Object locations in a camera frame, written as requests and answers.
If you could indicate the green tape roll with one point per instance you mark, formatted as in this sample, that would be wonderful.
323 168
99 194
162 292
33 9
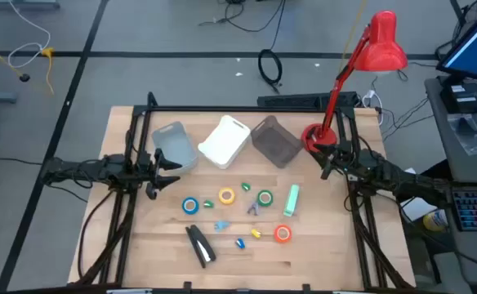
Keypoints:
258 198

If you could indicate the orange tape roll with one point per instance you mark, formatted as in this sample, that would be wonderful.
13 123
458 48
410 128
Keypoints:
276 234

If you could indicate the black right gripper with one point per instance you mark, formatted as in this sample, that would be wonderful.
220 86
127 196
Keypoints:
346 161

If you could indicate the computer monitor with blue screen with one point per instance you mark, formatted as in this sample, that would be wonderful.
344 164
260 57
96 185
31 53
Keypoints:
475 49

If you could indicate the blue mini stapler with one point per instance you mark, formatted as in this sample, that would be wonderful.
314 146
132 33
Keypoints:
240 243

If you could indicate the white plastic bin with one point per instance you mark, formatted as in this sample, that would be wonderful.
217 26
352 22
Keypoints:
224 143

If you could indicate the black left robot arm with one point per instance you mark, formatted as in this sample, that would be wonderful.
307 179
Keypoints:
79 169

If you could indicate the yellow lidded container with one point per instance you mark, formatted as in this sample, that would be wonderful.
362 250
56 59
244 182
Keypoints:
434 222

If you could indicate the black aluminium table frame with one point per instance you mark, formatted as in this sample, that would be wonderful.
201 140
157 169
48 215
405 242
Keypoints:
242 109

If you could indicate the black power strip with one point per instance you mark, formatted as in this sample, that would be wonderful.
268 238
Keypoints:
295 100

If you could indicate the light blue staple remover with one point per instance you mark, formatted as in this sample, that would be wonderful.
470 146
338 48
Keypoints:
221 225

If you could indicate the blue tape roll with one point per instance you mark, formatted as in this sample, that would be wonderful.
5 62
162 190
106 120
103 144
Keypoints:
184 206

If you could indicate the clear plastic bag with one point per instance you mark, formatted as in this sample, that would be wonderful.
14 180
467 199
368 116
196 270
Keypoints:
467 134

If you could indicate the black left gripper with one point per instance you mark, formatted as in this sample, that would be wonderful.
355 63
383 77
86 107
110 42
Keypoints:
148 171

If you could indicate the black stapler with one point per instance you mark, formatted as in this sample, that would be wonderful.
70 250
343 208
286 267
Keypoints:
199 245

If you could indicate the grey plastic bin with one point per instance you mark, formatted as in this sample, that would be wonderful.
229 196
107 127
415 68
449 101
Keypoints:
177 141

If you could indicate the small black computer box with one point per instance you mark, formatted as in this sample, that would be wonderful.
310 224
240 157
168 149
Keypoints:
463 98

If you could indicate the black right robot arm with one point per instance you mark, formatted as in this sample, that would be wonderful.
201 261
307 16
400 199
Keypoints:
406 179

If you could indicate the mint green stapler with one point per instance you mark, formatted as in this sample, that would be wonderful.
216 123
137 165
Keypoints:
291 200

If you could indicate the white paper sheet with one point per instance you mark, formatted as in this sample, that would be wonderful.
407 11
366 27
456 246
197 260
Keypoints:
418 209

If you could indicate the yellow tape roll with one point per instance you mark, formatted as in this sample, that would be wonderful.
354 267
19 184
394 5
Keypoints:
220 196

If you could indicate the yellow mini stapler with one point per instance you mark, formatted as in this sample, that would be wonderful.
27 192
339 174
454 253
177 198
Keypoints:
256 233

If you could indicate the dark translucent plastic bin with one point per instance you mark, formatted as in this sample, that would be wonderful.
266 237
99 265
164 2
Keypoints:
275 143

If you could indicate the red desk lamp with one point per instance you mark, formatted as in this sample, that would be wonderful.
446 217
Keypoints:
381 49

